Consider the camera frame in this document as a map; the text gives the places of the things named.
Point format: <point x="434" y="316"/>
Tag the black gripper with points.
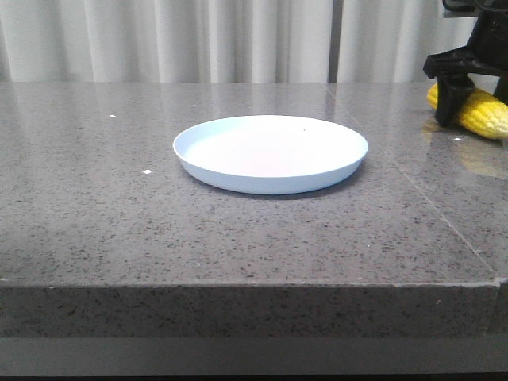
<point x="485" y="53"/>

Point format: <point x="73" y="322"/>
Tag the yellow corn cob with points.
<point x="484" y="115"/>

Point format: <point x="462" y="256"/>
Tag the light blue round plate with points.
<point x="270" y="154"/>

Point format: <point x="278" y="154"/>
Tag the white pleated curtain right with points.
<point x="388" y="41"/>

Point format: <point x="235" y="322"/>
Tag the white pleated curtain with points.
<point x="388" y="41"/>
<point x="166" y="41"/>

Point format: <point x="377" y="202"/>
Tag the white pleated curtain left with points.
<point x="166" y="41"/>

